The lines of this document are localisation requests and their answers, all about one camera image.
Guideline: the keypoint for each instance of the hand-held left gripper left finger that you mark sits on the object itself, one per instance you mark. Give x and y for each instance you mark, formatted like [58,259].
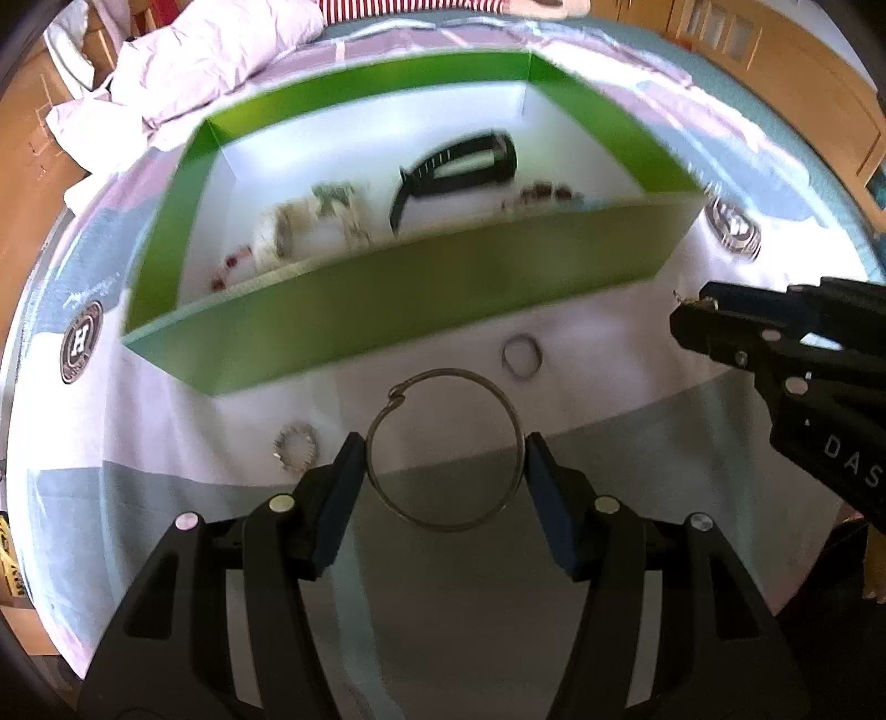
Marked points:
[336,505]

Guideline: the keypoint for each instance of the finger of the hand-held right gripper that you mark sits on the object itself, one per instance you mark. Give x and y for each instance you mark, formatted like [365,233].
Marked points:
[720,339]
[775,301]

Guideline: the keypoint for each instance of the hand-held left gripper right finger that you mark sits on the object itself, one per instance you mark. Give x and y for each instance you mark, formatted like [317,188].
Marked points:
[554,512]

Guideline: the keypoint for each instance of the small gold jewelry piece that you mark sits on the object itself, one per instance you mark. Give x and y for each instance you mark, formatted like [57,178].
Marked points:
[686,299]

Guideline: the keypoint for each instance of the silver bangle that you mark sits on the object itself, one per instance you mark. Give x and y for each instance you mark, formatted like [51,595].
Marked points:
[516,429]

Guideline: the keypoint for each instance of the green cardboard box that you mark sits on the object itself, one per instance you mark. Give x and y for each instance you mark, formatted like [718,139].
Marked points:
[415,304]

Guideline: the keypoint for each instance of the printed bed sheet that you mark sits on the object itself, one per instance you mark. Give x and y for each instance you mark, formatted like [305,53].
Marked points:
[443,609]

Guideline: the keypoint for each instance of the wooden wardrobe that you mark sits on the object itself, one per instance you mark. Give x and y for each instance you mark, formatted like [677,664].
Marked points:
[796,90]

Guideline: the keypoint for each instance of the black watch band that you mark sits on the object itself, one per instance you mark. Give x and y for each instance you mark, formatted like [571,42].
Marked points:
[457,169]

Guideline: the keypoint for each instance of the yellow black object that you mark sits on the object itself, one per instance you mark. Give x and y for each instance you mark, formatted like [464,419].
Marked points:
[10,561]

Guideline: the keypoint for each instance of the red white striped cloth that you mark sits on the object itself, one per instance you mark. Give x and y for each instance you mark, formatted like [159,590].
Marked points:
[415,7]

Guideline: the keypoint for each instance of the white pillow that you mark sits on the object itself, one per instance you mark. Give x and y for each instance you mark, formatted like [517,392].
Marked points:
[207,55]

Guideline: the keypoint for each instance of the wooden cabinet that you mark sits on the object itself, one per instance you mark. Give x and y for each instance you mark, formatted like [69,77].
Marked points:
[28,138]

